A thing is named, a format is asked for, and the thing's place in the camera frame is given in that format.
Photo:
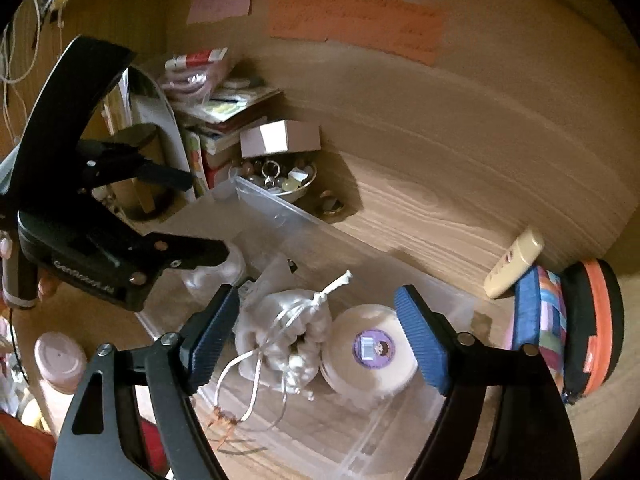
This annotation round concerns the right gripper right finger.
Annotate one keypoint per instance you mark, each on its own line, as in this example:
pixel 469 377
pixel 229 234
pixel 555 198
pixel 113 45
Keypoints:
pixel 531 437

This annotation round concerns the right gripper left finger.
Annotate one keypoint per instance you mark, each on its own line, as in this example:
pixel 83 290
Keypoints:
pixel 102 435

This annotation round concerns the red velvet pouch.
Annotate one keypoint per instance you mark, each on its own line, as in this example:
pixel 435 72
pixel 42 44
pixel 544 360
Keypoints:
pixel 154 450

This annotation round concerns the pink round case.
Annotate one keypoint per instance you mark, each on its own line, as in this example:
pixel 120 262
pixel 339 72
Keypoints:
pixel 60 360

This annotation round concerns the white drawstring bag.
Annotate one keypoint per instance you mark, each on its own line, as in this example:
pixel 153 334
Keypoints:
pixel 283 333

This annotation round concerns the left hand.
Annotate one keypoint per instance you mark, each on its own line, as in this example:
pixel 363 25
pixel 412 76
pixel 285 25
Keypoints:
pixel 22 282

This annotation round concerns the blue colourful pouch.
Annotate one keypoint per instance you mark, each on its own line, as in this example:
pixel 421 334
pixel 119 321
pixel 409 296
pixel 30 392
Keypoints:
pixel 540 318

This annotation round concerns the orange black round case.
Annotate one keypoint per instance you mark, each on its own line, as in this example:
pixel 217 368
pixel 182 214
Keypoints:
pixel 595 319

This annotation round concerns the fruit pattern box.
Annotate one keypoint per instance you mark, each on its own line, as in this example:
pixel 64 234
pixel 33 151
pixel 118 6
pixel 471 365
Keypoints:
pixel 193 146

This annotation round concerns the cream lotion bottle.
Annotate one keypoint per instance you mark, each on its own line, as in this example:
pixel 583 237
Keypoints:
pixel 514 262

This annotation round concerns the stack of booklets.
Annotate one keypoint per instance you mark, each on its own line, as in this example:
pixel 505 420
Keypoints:
pixel 219 120

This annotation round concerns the red white tube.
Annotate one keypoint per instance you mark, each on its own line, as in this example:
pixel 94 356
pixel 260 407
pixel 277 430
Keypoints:
pixel 182 62

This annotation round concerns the glass bowl of trinkets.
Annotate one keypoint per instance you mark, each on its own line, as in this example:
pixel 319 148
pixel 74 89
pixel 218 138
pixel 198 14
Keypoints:
pixel 287 176

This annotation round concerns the small white cardboard box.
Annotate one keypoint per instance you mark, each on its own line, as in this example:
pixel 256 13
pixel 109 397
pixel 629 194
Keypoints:
pixel 284 136

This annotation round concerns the orange paper note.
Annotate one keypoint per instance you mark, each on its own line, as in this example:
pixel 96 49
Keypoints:
pixel 396 27

